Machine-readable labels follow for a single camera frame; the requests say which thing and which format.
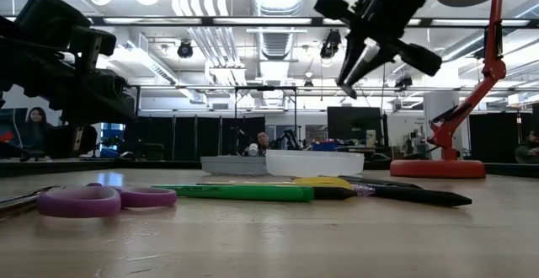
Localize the black monitor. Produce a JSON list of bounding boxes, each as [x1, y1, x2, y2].
[[327, 106, 385, 145]]

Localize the blue storage box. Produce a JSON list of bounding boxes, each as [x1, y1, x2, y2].
[[311, 141, 343, 152]]

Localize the black metal table frame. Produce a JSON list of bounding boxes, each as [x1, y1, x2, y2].
[[0, 158, 539, 179]]

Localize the red desk lamp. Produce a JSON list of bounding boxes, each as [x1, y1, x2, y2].
[[389, 0, 510, 180]]

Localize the black ceiling camera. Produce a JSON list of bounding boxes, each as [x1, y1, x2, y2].
[[176, 40, 195, 60], [319, 29, 343, 60]]

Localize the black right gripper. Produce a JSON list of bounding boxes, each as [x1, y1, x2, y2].
[[313, 0, 443, 100]]

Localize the translucent plastic supply box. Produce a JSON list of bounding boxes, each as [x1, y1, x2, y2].
[[264, 149, 366, 178]]

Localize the green highlighter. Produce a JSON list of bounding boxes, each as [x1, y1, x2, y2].
[[151, 184, 316, 203]]

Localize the black partition screen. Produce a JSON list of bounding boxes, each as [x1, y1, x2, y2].
[[467, 112, 534, 164]]

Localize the purple-handled scissors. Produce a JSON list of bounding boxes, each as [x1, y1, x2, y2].
[[0, 182, 179, 220]]

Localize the yellow highlighter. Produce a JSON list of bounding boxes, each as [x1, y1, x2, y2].
[[293, 176, 354, 190]]

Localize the thin black pen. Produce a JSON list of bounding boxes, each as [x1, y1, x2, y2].
[[336, 174, 422, 190]]

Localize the person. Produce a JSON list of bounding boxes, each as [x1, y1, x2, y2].
[[514, 128, 539, 165], [19, 106, 55, 158], [253, 131, 273, 153]]

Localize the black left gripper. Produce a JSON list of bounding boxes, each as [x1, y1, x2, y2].
[[0, 0, 136, 160]]

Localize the black metal stand frame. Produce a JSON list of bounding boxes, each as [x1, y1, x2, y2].
[[233, 85, 298, 145]]

